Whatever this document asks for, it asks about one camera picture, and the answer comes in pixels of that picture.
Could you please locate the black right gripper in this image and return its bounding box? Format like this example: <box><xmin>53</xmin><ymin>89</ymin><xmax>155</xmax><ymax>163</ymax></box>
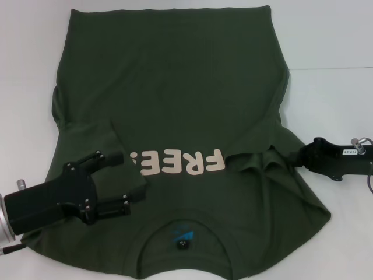
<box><xmin>294</xmin><ymin>137</ymin><xmax>373</xmax><ymax>183</ymax></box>

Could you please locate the dark green FREE! t-shirt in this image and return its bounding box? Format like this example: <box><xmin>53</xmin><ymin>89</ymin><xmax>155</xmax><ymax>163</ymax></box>
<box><xmin>20</xmin><ymin>5</ymin><xmax>332</xmax><ymax>280</ymax></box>

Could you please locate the silver right gripper knob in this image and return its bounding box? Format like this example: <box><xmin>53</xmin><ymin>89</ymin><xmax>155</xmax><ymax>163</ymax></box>
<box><xmin>350</xmin><ymin>138</ymin><xmax>365</xmax><ymax>153</ymax></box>

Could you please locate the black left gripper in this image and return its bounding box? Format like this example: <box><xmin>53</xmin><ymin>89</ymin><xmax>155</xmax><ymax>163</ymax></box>
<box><xmin>4</xmin><ymin>150</ymin><xmax>147</xmax><ymax>252</ymax></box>

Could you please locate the left arm cable with plug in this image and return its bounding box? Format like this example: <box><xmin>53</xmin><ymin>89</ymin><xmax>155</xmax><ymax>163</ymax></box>
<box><xmin>0</xmin><ymin>244</ymin><xmax>26</xmax><ymax>258</ymax></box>

